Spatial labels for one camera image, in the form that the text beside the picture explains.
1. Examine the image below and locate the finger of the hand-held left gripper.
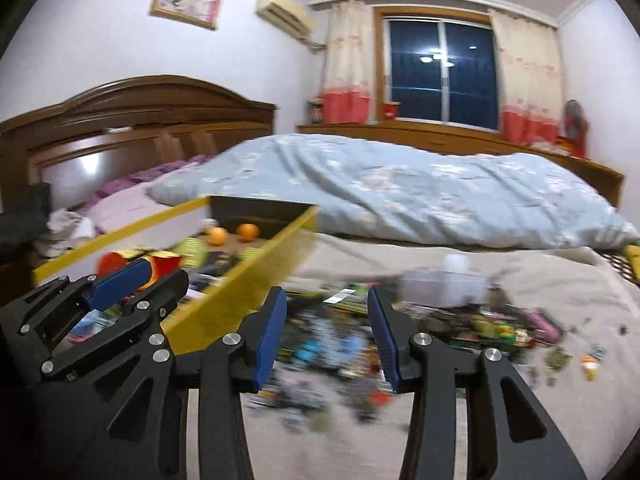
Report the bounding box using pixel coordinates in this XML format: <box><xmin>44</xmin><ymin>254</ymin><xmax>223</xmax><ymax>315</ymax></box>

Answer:
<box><xmin>15</xmin><ymin>270</ymin><xmax>190</xmax><ymax>378</ymax></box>
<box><xmin>0</xmin><ymin>258</ymin><xmax>153</xmax><ymax>326</ymax></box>

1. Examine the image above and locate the grey towel blanket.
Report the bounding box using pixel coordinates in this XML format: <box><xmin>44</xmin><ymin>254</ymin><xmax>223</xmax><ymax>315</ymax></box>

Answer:
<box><xmin>185</xmin><ymin>232</ymin><xmax>640</xmax><ymax>480</ymax></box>

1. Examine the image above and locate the red electric fan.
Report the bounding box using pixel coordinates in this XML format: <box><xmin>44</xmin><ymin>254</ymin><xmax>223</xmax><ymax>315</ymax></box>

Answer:
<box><xmin>557</xmin><ymin>100</ymin><xmax>591</xmax><ymax>158</ymax></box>

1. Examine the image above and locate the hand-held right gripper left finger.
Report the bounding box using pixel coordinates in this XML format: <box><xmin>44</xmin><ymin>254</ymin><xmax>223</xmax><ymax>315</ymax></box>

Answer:
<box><xmin>65</xmin><ymin>286</ymin><xmax>289</xmax><ymax>480</ymax></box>

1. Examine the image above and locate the white clothes heap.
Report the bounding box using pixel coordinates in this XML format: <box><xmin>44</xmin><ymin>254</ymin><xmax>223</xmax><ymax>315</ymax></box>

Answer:
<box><xmin>32</xmin><ymin>209</ymin><xmax>98</xmax><ymax>261</ymax></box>

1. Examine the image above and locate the pink toy piece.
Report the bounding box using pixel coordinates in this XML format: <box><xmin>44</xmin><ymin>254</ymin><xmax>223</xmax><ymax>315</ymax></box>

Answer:
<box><xmin>527</xmin><ymin>310</ymin><xmax>563</xmax><ymax>343</ymax></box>

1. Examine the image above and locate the blue floral quilt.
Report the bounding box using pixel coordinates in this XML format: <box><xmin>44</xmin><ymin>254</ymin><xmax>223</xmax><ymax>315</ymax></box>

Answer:
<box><xmin>145</xmin><ymin>133</ymin><xmax>640</xmax><ymax>251</ymax></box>

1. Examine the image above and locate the purple cloth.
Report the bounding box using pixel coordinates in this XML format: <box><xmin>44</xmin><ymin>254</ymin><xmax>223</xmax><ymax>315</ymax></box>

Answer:
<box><xmin>80</xmin><ymin>155</ymin><xmax>216</xmax><ymax>211</ymax></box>

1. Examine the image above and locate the window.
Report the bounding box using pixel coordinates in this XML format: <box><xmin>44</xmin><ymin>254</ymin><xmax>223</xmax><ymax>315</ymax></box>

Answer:
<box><xmin>375</xmin><ymin>7</ymin><xmax>503</xmax><ymax>131</ymax></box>

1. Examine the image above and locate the heap of mixed small toys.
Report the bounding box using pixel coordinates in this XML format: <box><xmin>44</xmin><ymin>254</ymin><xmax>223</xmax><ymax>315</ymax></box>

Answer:
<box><xmin>65</xmin><ymin>220</ymin><xmax>261</xmax><ymax>346</ymax></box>

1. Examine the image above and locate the pile of toy building bricks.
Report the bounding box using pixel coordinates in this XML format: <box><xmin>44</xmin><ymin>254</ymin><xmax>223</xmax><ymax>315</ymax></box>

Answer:
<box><xmin>245</xmin><ymin>280</ymin><xmax>571</xmax><ymax>436</ymax></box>

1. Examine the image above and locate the cream and red curtain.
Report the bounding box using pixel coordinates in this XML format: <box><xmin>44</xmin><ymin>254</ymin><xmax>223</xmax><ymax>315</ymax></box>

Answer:
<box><xmin>320</xmin><ymin>0</ymin><xmax>376</xmax><ymax>126</ymax></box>
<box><xmin>489</xmin><ymin>9</ymin><xmax>563</xmax><ymax>146</ymax></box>

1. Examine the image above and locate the red round toy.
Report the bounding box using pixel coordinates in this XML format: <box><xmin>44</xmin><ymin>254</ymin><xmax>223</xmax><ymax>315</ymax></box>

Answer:
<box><xmin>97</xmin><ymin>252</ymin><xmax>126</xmax><ymax>276</ymax></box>

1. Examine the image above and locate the white plastic container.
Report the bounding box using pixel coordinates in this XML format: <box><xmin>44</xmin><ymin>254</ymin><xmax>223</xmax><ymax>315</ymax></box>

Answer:
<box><xmin>400</xmin><ymin>255</ymin><xmax>493</xmax><ymax>311</ymax></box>

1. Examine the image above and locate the dark object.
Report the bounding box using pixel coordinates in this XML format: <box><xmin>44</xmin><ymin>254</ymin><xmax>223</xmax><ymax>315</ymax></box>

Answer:
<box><xmin>0</xmin><ymin>182</ymin><xmax>51</xmax><ymax>266</ymax></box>

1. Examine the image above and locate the yellow cardboard box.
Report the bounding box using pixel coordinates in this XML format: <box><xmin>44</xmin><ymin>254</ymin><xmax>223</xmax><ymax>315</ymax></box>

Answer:
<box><xmin>32</xmin><ymin>195</ymin><xmax>321</xmax><ymax>356</ymax></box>

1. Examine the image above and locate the wall air conditioner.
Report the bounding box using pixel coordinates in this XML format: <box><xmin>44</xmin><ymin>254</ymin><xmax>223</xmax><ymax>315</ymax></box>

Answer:
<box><xmin>256</xmin><ymin>0</ymin><xmax>316</xmax><ymax>38</ymax></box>

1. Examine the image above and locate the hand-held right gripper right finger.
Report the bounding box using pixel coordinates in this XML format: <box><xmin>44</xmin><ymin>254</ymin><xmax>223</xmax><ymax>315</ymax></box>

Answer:
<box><xmin>367</xmin><ymin>286</ymin><xmax>586</xmax><ymax>480</ymax></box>

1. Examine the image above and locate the dark wooden headboard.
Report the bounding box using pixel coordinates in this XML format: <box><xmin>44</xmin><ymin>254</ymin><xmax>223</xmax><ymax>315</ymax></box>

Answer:
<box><xmin>0</xmin><ymin>75</ymin><xmax>277</xmax><ymax>211</ymax></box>

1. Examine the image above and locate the olive green toy brick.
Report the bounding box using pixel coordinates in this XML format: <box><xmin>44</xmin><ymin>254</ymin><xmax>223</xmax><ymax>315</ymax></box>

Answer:
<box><xmin>545</xmin><ymin>347</ymin><xmax>571</xmax><ymax>371</ymax></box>

